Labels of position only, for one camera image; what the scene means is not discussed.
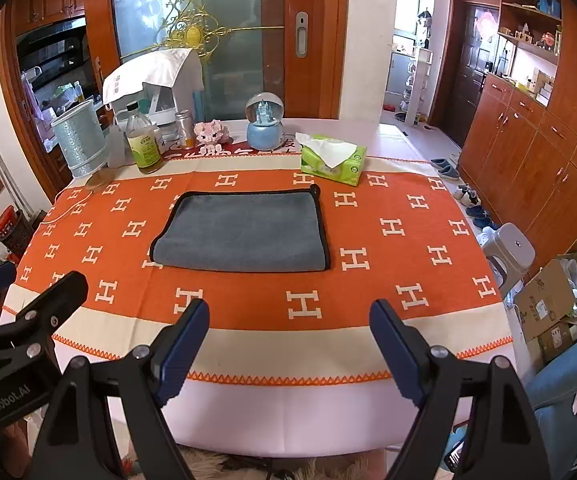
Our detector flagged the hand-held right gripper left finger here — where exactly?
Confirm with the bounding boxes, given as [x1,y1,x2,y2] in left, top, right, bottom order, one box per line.
[25,298,211,480]

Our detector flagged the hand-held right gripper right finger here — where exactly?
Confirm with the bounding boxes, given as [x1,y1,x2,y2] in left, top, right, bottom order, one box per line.
[369,298,555,480]

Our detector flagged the grey towel with black trim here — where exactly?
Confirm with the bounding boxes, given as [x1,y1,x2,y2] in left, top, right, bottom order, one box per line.
[149,184,331,272]

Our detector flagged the orange patterned blanket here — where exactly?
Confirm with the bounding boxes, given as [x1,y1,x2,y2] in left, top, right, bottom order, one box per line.
[0,152,514,387]

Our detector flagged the round wooden coaster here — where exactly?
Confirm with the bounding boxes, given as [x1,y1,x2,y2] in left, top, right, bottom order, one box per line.
[86,168,115,190]

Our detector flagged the grey plastic stool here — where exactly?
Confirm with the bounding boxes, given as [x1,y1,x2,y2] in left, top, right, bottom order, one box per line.
[481,223,536,301]

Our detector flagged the clear plastic bottle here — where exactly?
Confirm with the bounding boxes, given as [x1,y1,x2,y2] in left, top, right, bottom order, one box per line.
[106,125,130,169]

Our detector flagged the pale green plastic basket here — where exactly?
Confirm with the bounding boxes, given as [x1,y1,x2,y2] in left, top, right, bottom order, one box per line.
[50,99,109,178]

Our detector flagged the blue shoes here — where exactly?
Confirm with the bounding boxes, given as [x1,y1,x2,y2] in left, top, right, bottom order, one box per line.
[466,205,500,231]

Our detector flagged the cardboard box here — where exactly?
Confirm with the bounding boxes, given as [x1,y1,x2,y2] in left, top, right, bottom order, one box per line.
[513,252,577,363]

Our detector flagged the white sneakers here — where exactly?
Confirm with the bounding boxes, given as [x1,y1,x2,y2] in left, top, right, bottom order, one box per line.
[454,184,482,207]

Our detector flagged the bottle with yellow-green label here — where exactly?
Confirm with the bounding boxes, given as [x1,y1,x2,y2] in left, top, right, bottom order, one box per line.
[126,101,165,175]

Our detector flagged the light blue chair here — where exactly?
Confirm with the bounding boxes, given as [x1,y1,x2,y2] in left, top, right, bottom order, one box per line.
[443,312,577,480]

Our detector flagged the grey slippers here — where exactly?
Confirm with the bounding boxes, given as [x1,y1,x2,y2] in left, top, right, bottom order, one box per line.
[429,158,461,181]

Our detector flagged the green tissue pack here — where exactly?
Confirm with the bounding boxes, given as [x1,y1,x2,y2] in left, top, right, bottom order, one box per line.
[295,133,367,187]

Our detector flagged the small metal can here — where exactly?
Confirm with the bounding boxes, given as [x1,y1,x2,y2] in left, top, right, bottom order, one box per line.
[175,110,196,149]

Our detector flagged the pink flower ornament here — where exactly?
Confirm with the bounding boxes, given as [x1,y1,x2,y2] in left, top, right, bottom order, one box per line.
[194,120,232,145]

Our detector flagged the white appliance with cloth cover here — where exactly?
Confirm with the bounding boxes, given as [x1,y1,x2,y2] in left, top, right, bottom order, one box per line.
[102,48,205,142]

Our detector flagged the blue snow globe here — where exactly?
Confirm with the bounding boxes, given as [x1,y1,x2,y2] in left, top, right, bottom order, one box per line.
[246,92,286,151]

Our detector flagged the white shoe rack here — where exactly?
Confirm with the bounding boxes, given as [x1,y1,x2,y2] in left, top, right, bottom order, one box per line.
[404,47,434,126]

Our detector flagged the wooden cabinet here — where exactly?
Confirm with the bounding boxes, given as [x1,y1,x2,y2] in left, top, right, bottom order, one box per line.
[457,0,577,281]

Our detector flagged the dark wooden entrance door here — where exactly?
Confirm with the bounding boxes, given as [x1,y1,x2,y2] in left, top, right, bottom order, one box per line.
[428,0,502,148]

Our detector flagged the glass sliding door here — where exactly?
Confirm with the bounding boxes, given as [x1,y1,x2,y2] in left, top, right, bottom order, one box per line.
[83,0,351,120]

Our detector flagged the white cable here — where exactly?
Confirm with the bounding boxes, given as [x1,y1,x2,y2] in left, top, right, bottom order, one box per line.
[43,188,94,225]

